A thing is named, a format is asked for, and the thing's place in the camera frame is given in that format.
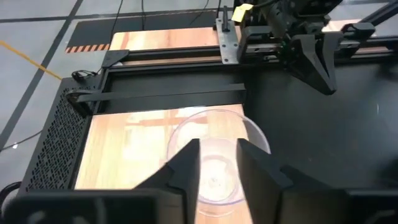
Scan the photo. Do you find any black perforated computer case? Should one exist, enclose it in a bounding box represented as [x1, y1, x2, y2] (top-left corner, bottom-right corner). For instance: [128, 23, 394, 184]
[18, 77, 108, 194]

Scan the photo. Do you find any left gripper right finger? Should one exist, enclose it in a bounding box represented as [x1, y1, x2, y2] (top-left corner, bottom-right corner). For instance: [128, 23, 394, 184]
[236, 138, 315, 224]

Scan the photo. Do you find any large hazard striped black mat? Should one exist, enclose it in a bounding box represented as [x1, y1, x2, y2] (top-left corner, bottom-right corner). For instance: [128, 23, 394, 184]
[64, 11, 237, 54]

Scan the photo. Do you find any clear plastic measuring cup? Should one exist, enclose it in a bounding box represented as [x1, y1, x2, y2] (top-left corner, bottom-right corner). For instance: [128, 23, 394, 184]
[166, 105, 271, 218]

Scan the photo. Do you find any wooden shelf with black legs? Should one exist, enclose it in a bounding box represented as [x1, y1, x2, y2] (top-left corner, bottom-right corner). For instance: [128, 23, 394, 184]
[67, 82, 253, 224]

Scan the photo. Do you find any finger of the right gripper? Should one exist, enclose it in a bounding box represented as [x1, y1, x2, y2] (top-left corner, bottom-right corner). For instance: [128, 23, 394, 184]
[323, 30, 345, 95]
[289, 34, 330, 94]

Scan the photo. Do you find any yellow tag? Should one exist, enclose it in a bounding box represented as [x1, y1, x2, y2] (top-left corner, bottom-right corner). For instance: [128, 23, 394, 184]
[231, 2, 254, 23]

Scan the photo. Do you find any yellow cable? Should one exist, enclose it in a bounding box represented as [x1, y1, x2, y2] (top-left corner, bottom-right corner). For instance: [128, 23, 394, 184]
[0, 39, 63, 81]

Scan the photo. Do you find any black computer cable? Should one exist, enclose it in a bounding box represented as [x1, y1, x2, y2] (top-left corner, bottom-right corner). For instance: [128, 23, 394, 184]
[0, 181, 22, 208]

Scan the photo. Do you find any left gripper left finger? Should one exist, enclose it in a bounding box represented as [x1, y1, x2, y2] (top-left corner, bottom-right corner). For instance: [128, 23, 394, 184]
[133, 138, 201, 224]

